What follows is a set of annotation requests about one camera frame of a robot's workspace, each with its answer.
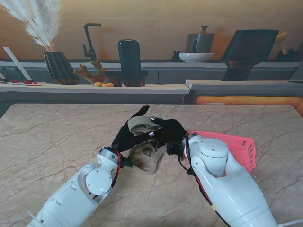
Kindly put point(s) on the dark ribbed vase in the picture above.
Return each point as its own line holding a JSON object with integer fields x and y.
{"x": 60, "y": 68}

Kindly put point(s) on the plate with red food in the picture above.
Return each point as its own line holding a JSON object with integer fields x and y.
{"x": 26, "y": 83}

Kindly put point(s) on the tall dark cylindrical canister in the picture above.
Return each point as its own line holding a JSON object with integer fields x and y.
{"x": 129, "y": 61}

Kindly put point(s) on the grey pot with lid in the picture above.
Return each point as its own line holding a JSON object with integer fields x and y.
{"x": 200, "y": 41}

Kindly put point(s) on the dark range hood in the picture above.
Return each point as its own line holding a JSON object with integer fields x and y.
{"x": 248, "y": 49}

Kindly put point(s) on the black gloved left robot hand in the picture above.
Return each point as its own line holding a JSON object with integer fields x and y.
{"x": 126, "y": 139}

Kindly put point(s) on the small black stand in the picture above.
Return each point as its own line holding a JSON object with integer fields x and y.
{"x": 176, "y": 56}

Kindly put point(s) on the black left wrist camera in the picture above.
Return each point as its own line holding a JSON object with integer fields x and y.
{"x": 128, "y": 162}

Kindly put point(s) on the white pampas grass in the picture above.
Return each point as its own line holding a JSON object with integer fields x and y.
{"x": 40, "y": 23}

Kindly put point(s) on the orange fruits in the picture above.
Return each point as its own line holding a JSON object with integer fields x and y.
{"x": 106, "y": 84}

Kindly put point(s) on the dark utensil holder with spoons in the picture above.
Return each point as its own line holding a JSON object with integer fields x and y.
{"x": 287, "y": 55}

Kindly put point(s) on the white leaning board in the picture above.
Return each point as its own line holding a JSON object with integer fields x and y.
{"x": 16, "y": 62}

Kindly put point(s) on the black kitchen faucet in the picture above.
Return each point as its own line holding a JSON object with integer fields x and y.
{"x": 89, "y": 42}

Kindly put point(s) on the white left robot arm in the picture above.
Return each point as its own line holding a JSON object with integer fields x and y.
{"x": 78, "y": 189}

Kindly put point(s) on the light wood counter top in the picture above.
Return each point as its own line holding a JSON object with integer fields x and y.
{"x": 71, "y": 88}

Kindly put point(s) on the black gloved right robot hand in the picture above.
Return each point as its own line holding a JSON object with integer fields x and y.
{"x": 170, "y": 132}

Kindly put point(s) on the white ceramic bowl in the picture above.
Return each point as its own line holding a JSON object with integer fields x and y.
{"x": 196, "y": 57}

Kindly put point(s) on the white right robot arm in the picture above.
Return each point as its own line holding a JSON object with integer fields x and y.
{"x": 225, "y": 179}

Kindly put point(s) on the grey stone counter top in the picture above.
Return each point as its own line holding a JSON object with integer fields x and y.
{"x": 236, "y": 84}

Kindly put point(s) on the pink plastic mesh basket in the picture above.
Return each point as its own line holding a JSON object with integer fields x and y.
{"x": 239, "y": 146}

